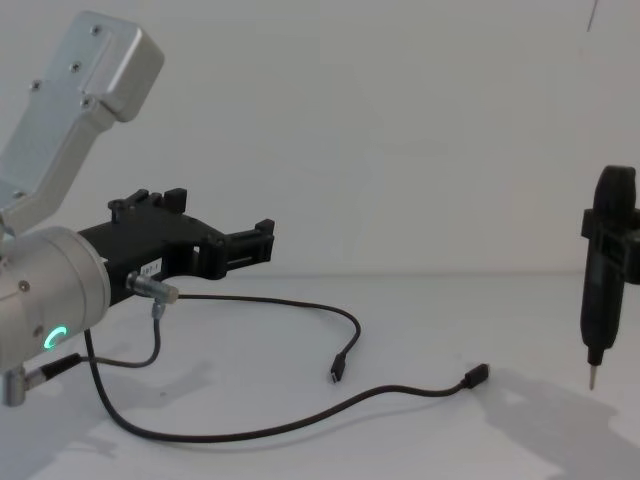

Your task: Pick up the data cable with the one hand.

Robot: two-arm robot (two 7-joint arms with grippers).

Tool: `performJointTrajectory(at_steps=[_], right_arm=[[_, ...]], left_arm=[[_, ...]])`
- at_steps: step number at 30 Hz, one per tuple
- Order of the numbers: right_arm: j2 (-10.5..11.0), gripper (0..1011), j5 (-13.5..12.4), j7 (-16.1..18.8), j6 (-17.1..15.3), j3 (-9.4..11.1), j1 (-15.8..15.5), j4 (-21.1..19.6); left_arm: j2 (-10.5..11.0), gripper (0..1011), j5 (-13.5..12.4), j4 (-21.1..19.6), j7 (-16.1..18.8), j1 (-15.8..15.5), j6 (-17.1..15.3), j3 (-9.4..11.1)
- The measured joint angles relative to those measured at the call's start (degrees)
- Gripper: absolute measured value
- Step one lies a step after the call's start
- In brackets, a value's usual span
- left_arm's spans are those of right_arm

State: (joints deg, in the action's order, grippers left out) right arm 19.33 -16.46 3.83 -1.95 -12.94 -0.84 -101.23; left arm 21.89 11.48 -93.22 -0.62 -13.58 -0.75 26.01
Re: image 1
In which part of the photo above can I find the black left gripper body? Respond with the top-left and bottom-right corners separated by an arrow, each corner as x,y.
77,208 -> 224,307

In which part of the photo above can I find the black electric screwdriver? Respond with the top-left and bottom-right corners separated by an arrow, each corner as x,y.
581,164 -> 640,392

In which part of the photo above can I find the white curtain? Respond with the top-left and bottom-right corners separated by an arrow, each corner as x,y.
0,0 -> 640,279

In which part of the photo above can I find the white table cloth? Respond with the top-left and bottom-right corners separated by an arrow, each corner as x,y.
0,272 -> 640,480

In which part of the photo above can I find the thin left gripper cable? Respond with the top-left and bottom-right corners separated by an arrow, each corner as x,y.
23,271 -> 180,384

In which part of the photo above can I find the black cable with two plugs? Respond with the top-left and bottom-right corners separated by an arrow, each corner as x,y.
83,292 -> 492,445

